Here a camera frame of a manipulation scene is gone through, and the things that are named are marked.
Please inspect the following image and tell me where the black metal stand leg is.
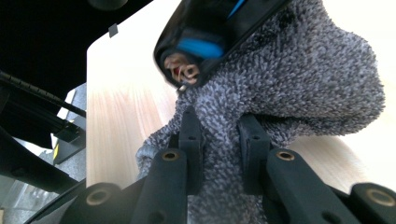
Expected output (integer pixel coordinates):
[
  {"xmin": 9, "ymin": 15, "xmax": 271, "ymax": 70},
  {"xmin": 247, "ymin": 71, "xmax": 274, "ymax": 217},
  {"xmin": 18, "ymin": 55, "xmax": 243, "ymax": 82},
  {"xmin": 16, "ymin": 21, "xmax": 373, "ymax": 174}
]
[{"xmin": 0, "ymin": 126, "xmax": 78, "ymax": 194}]

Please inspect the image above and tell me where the grey terry cloth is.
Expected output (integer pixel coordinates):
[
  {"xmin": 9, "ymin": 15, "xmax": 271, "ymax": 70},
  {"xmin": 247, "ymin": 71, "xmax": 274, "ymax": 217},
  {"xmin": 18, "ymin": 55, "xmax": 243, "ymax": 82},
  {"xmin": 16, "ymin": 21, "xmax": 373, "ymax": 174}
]
[{"xmin": 134, "ymin": 0, "xmax": 387, "ymax": 224}]

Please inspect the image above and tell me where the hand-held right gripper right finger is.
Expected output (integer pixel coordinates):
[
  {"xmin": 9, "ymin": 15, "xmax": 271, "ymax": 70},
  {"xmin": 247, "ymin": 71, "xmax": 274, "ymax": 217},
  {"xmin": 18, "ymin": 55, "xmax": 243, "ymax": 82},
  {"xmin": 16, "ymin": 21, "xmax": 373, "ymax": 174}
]
[{"xmin": 237, "ymin": 113, "xmax": 272, "ymax": 194}]

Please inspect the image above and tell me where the blue and black toy car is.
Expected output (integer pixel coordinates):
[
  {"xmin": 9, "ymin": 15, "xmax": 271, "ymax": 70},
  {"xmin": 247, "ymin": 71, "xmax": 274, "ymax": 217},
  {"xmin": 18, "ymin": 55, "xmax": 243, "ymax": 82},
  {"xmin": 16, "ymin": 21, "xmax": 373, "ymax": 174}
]
[{"xmin": 152, "ymin": 0, "xmax": 292, "ymax": 91}]

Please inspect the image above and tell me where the grey tape strip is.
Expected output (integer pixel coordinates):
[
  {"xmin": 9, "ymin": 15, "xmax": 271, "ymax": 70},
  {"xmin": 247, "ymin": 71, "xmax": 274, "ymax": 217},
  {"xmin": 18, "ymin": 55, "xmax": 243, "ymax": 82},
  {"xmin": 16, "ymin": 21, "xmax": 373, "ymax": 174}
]
[{"xmin": 107, "ymin": 22, "xmax": 120, "ymax": 38}]

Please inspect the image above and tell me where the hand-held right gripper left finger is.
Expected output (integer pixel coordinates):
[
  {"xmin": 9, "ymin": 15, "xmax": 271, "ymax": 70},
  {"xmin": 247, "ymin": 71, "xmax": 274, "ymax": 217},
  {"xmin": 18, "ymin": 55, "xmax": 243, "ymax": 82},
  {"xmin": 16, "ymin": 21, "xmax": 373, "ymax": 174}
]
[{"xmin": 178, "ymin": 105, "xmax": 205, "ymax": 196}]

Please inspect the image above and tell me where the black yellow-taped stand base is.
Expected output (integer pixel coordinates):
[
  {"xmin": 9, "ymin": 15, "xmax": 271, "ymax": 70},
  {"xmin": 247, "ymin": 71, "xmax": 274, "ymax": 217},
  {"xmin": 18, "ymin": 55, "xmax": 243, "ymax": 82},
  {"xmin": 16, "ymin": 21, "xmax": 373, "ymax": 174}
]
[{"xmin": 50, "ymin": 119, "xmax": 87, "ymax": 166}]

